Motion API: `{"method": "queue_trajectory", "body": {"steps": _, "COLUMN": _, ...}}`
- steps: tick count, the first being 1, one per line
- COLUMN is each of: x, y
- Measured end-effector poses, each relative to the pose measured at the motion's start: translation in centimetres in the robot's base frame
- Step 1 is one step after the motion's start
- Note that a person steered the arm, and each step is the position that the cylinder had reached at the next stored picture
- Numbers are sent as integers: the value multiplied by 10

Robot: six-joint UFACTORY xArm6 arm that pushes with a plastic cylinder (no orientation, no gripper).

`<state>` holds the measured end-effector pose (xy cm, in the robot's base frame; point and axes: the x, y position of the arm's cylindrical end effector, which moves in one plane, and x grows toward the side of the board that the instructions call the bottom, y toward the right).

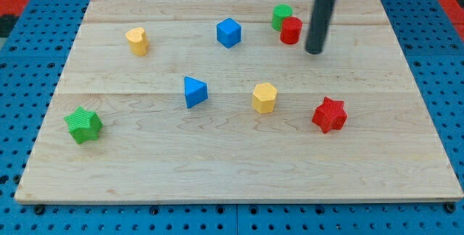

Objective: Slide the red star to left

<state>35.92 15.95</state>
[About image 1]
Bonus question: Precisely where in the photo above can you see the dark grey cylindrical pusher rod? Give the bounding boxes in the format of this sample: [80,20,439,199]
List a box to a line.
[305,0,336,54]

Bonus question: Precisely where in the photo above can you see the red star block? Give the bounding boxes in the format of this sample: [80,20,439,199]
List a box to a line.
[312,96,348,133]

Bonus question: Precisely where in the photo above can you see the green star block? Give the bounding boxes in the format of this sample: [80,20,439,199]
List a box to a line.
[64,107,103,144]

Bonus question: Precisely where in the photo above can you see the green cylinder block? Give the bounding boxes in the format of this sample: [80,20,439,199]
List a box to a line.
[271,4,293,31]

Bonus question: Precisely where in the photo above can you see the red cylinder block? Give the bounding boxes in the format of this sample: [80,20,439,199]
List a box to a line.
[280,17,303,45]

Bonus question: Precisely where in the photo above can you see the blue cube block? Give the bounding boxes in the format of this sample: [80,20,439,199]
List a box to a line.
[216,18,241,49]

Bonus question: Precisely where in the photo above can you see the yellow hexagon block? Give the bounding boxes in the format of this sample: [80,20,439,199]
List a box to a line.
[252,83,278,114]

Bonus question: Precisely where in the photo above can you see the light wooden board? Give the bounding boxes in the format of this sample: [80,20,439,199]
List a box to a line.
[15,0,463,205]

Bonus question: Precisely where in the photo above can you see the blue triangle block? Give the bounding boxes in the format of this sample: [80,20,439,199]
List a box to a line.
[184,77,208,109]

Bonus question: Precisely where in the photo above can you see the yellow heart block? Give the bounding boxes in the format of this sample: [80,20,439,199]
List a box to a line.
[125,27,149,57]

